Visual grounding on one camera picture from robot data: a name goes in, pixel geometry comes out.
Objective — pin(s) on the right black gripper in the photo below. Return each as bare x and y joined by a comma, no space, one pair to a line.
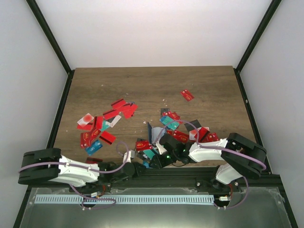
160,163

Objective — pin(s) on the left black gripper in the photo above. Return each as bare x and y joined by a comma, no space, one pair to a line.
137,166

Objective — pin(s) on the teal card black stripe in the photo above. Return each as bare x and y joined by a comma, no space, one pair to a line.
147,155

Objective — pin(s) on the navy blue card holder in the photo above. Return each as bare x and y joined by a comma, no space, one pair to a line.
155,133

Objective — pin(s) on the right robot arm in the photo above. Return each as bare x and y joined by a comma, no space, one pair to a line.
243,157

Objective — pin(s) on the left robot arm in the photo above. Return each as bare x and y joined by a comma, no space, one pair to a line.
50,165

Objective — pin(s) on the red VIP card right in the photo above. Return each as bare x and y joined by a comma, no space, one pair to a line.
180,136

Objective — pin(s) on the white red swirl card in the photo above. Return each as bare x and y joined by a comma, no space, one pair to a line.
193,134

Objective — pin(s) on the red card with chip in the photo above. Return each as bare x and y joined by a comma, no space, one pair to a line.
142,145

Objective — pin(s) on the black card right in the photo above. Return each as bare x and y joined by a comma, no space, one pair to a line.
190,126

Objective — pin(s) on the teal VIP card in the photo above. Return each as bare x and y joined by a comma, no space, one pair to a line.
169,123

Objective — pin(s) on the red striped card left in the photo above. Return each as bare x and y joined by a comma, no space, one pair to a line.
107,137

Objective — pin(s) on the red striped card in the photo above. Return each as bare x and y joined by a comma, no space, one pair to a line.
118,104
107,137

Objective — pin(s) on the red card front left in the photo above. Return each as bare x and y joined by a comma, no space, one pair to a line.
91,160

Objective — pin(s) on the blue card left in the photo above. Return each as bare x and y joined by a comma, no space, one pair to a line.
94,147

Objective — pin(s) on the black card upper centre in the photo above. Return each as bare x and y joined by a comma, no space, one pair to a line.
164,111

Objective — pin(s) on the white card red print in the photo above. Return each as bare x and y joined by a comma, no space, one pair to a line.
115,121

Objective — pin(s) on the white red dot card left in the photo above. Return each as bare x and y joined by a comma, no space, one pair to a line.
85,120

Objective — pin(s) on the red striped card top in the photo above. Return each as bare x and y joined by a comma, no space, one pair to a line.
118,104

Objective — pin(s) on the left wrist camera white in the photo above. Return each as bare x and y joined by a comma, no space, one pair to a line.
128,156

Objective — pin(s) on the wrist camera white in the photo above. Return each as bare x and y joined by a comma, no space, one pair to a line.
160,149
128,156

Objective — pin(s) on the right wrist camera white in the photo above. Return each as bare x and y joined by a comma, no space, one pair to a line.
160,149

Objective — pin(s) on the white slotted cable duct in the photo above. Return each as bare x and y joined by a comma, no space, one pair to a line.
128,199

